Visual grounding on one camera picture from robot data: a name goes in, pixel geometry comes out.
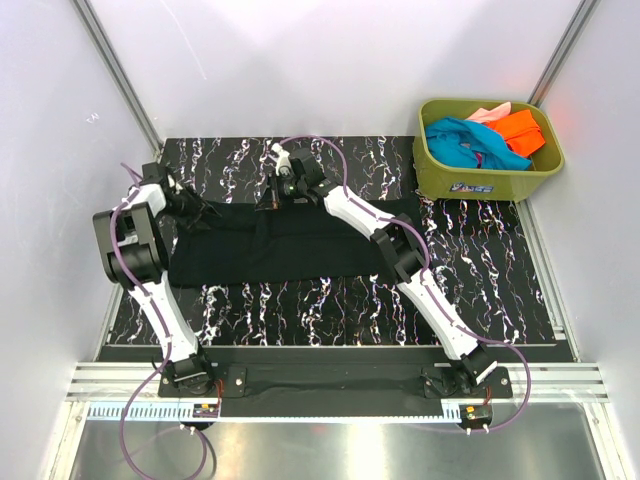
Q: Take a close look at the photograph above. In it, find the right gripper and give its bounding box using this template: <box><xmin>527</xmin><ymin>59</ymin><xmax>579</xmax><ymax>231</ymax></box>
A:
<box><xmin>256</xmin><ymin>172</ymin><xmax>306</xmax><ymax>212</ymax></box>

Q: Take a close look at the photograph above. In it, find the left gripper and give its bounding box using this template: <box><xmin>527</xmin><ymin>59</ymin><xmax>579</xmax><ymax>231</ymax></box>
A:
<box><xmin>159</xmin><ymin>185</ymin><xmax>219</xmax><ymax>233</ymax></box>

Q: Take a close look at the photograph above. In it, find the black t-shirt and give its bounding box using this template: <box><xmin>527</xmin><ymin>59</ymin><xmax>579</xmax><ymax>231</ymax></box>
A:
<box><xmin>168</xmin><ymin>202</ymin><xmax>392</xmax><ymax>288</ymax></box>

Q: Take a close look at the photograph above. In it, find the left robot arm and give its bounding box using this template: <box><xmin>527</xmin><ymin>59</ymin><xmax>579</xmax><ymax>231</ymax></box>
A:
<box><xmin>92</xmin><ymin>162</ymin><xmax>220</xmax><ymax>396</ymax></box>

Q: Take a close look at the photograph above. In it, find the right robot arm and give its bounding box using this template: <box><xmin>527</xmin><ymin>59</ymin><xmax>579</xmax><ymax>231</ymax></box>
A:
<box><xmin>257</xmin><ymin>170</ymin><xmax>497</xmax><ymax>397</ymax></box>

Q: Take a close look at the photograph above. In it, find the blue t-shirt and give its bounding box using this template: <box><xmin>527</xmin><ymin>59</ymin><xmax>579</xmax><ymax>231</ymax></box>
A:
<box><xmin>424</xmin><ymin>117</ymin><xmax>532</xmax><ymax>171</ymax></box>

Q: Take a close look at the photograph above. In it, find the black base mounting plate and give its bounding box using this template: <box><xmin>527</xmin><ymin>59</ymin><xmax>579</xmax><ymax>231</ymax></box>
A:
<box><xmin>159</xmin><ymin>346</ymin><xmax>513</xmax><ymax>421</ymax></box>

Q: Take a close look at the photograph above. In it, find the olive green plastic bin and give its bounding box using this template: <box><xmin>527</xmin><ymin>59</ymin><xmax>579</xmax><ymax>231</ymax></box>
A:
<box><xmin>413</xmin><ymin>98</ymin><xmax>564</xmax><ymax>202</ymax></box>

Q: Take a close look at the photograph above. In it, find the black marbled table mat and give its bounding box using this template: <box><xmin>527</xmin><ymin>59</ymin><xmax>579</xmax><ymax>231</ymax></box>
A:
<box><xmin>102</xmin><ymin>135</ymin><xmax>559</xmax><ymax>347</ymax></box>

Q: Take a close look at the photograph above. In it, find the pink t-shirt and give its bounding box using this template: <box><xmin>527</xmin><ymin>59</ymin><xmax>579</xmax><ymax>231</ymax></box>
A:
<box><xmin>466</xmin><ymin>101</ymin><xmax>512</xmax><ymax>124</ymax></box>

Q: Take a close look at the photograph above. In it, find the orange t-shirt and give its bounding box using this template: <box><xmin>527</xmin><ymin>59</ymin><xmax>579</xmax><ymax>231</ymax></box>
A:
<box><xmin>487</xmin><ymin>110</ymin><xmax>546</xmax><ymax>157</ymax></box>

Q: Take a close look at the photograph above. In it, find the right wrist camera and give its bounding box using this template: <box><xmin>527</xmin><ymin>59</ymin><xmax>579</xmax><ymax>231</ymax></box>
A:
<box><xmin>269</xmin><ymin>143</ymin><xmax>324</xmax><ymax>184</ymax></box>

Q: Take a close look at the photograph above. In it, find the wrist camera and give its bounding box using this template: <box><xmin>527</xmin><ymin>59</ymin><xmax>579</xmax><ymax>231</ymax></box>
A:
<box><xmin>269</xmin><ymin>143</ymin><xmax>324</xmax><ymax>184</ymax></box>
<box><xmin>140</xmin><ymin>162</ymin><xmax>178</xmax><ymax>194</ymax></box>

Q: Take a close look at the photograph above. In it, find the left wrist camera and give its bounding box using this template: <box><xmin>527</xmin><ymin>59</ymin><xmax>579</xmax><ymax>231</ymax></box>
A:
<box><xmin>140</xmin><ymin>162</ymin><xmax>178</xmax><ymax>194</ymax></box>

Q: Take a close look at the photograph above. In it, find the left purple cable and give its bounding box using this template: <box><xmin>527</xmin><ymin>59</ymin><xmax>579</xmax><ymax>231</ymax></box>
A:
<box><xmin>107</xmin><ymin>160</ymin><xmax>216</xmax><ymax>479</ymax></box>

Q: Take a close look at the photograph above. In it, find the purple cable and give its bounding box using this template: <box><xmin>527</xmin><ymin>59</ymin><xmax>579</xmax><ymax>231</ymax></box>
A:
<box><xmin>277</xmin><ymin>135</ymin><xmax>532</xmax><ymax>431</ymax></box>
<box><xmin>107</xmin><ymin>160</ymin><xmax>216</xmax><ymax>479</ymax></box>

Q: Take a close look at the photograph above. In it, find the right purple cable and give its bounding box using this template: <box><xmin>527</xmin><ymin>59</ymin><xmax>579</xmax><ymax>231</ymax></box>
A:
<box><xmin>277</xmin><ymin>135</ymin><xmax>532</xmax><ymax>431</ymax></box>

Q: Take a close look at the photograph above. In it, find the left aluminium frame post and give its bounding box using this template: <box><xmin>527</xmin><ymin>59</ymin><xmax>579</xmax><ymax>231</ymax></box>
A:
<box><xmin>70</xmin><ymin>0</ymin><xmax>164</xmax><ymax>154</ymax></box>

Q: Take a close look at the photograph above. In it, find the aluminium frame post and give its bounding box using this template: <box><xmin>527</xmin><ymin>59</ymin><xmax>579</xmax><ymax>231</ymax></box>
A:
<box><xmin>70</xmin><ymin>0</ymin><xmax>164</xmax><ymax>154</ymax></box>
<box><xmin>528</xmin><ymin>0</ymin><xmax>601</xmax><ymax>108</ymax></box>

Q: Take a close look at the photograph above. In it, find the right aluminium frame post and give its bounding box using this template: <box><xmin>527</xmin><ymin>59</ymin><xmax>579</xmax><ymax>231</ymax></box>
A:
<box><xmin>528</xmin><ymin>0</ymin><xmax>601</xmax><ymax>108</ymax></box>

